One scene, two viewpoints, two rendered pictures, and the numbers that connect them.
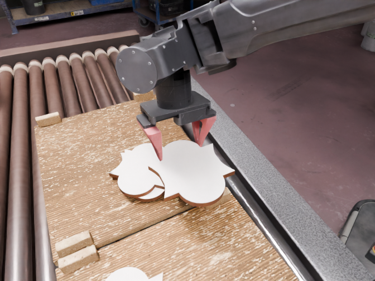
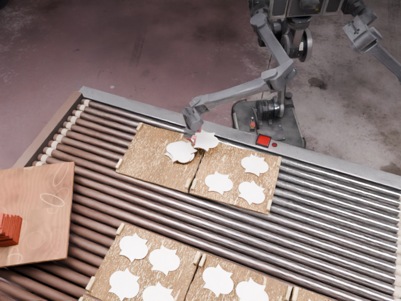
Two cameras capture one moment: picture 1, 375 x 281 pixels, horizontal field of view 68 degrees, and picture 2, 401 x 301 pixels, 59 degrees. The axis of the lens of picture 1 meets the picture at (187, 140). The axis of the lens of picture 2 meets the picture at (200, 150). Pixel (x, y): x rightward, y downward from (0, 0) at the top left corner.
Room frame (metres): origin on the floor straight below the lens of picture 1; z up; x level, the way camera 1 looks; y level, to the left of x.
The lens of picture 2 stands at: (-0.47, 0.78, 2.54)
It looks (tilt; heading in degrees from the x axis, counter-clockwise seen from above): 55 degrees down; 316
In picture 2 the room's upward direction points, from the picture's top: 2 degrees counter-clockwise
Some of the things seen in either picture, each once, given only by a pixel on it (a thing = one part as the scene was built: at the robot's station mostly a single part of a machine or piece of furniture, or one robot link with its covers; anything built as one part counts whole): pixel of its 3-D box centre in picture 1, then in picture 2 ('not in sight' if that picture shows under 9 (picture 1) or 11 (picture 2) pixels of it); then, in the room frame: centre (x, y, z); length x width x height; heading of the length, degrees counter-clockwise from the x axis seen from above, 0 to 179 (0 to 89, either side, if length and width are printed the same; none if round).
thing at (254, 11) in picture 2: not in sight; (261, 13); (0.46, -0.58, 1.45); 0.09 x 0.08 x 0.12; 50
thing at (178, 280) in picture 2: not in sight; (145, 271); (0.05, 0.64, 0.94); 0.41 x 0.35 x 0.04; 24
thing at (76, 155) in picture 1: (119, 155); (163, 156); (0.47, 0.16, 0.93); 0.41 x 0.35 x 0.02; 27
